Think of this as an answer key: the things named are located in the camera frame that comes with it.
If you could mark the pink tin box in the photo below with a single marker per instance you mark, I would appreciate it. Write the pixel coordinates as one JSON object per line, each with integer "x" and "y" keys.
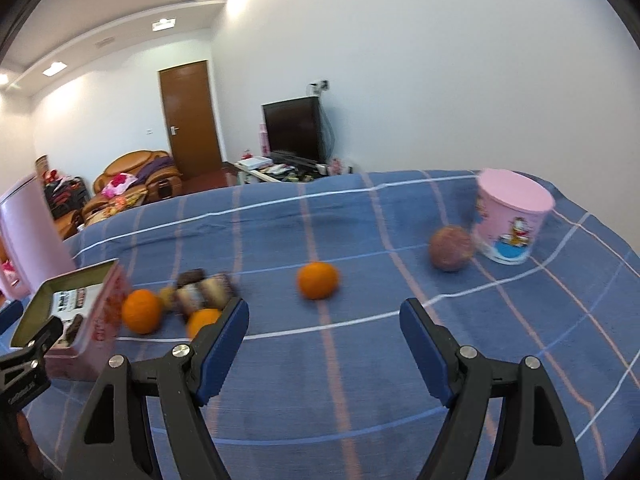
{"x": 95, "y": 330}

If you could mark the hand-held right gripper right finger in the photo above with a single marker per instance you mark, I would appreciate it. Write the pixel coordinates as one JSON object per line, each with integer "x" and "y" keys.
{"x": 422, "y": 350}

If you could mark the wall power socket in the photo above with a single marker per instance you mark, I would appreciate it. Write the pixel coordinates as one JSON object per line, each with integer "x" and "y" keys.
{"x": 321, "y": 84}

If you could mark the purple passion fruit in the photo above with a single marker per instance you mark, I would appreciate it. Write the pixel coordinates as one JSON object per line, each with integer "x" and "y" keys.
{"x": 451, "y": 248}

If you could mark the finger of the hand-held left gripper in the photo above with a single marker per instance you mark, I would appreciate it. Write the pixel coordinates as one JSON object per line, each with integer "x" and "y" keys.
{"x": 36, "y": 341}

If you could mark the pink cartoon paper cup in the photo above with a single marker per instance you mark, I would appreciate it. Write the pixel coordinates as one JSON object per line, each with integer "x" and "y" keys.
{"x": 505, "y": 220}

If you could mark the purple cloth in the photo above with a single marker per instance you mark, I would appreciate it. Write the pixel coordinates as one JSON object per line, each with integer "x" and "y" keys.
{"x": 156, "y": 166}

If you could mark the pink plastic pitcher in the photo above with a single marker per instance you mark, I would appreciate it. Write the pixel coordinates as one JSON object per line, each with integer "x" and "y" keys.
{"x": 30, "y": 240}

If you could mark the ceiling air vent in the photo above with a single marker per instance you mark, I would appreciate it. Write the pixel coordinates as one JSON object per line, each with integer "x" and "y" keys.
{"x": 105, "y": 42}

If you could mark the small yellow fruit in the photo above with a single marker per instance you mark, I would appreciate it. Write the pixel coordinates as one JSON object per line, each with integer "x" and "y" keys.
{"x": 167, "y": 297}

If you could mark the blue plaid bedsheet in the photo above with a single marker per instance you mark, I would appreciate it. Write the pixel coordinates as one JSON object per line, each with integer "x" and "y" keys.
{"x": 350, "y": 230}

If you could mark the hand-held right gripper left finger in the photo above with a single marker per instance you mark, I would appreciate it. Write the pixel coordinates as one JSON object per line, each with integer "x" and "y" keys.
{"x": 225, "y": 345}

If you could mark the pink floral cloth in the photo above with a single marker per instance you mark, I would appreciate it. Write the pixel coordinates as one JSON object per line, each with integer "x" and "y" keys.
{"x": 117, "y": 183}

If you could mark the rectangular ceiling light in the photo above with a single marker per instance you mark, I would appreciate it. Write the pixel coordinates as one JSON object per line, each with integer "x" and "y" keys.
{"x": 54, "y": 67}
{"x": 164, "y": 23}

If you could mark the cluttered coffee table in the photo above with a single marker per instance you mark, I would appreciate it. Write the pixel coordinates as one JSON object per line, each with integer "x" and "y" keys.
{"x": 102, "y": 210}

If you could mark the flat white box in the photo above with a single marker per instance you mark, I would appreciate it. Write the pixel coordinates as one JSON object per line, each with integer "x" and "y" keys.
{"x": 255, "y": 161}

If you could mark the brown leather sofa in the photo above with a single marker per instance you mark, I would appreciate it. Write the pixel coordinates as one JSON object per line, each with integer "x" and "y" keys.
{"x": 145, "y": 180}

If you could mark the orange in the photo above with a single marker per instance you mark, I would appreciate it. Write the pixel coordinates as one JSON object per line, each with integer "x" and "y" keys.
{"x": 317, "y": 280}
{"x": 202, "y": 321}
{"x": 142, "y": 311}

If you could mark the brown wooden door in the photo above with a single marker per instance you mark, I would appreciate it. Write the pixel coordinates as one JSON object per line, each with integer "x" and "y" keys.
{"x": 190, "y": 120}

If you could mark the black television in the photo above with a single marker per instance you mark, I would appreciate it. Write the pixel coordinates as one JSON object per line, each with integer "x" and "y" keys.
{"x": 292, "y": 130}

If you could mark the white television stand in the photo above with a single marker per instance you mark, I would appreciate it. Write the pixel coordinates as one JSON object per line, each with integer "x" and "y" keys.
{"x": 280, "y": 172}

